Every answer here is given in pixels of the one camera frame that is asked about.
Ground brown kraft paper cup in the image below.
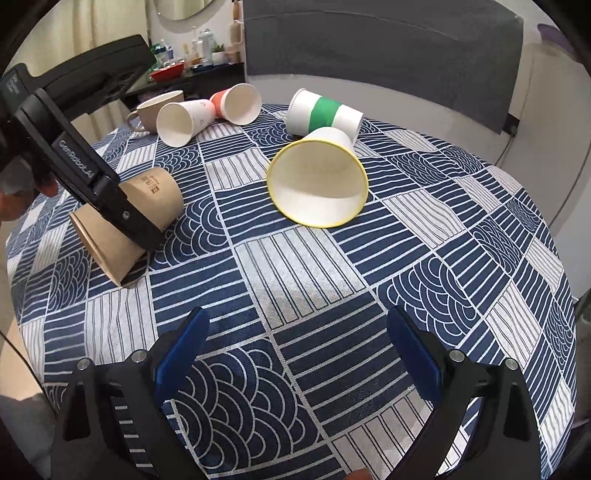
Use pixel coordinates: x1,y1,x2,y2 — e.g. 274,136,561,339
70,168,183,286

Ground plain white paper cup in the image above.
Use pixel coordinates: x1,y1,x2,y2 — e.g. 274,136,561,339
156,99,216,148

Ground white cup orange base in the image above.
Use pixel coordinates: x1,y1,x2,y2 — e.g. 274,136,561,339
211,83,263,126

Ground white cup yellow rim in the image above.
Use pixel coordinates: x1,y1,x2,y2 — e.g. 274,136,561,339
266,127,369,229

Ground white cup green band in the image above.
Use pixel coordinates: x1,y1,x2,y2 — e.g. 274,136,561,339
284,88,363,143

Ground person's left hand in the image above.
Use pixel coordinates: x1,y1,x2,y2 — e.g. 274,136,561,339
0,176,59,222

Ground beige curtain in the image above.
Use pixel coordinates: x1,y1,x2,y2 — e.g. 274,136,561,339
1,1,148,143

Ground beige ceramic mug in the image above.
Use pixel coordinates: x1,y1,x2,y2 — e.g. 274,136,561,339
126,90,184,134

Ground green plastic bottle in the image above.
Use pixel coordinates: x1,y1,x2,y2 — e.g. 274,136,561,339
147,43,167,73

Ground red bowl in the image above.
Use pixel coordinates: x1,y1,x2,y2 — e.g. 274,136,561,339
149,63,184,83

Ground dark side shelf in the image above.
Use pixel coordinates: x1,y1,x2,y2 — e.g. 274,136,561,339
121,62,245,110

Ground small potted plant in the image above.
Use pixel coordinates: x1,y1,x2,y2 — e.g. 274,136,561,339
211,44,228,66

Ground white spray bottle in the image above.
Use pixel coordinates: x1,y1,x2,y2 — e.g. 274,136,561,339
198,28,215,64

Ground blue white patterned tablecloth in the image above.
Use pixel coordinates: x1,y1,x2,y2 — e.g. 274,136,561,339
6,104,577,479

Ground purple basin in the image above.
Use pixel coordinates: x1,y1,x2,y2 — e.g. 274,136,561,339
537,23,571,49

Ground oval wall mirror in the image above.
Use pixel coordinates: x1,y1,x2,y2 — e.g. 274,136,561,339
153,0,224,23

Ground black power cable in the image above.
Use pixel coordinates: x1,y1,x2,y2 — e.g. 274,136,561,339
493,115,521,167

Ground dark grey wall panel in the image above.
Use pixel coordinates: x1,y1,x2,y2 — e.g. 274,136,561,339
243,1,523,133

